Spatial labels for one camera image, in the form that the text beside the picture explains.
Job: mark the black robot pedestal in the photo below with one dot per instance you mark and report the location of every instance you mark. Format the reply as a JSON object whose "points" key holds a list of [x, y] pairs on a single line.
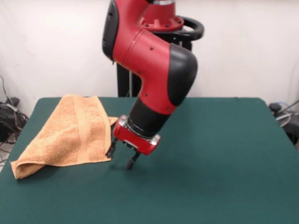
{"points": [[121, 81]]}

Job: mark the dark green table cloth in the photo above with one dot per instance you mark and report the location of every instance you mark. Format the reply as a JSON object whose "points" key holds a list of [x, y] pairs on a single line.
{"points": [[210, 175]]}

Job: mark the round black base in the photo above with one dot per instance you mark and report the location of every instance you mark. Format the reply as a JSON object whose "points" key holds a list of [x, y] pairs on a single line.
{"points": [[292, 130]]}

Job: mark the tan terry towel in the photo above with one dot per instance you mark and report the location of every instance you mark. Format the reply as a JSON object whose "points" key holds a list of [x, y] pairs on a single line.
{"points": [[65, 140]]}

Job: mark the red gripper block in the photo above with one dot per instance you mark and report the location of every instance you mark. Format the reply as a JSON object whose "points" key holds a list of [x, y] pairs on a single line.
{"points": [[133, 140]]}

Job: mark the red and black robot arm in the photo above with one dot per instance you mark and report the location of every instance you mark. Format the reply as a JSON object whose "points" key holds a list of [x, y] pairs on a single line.
{"points": [[149, 65]]}

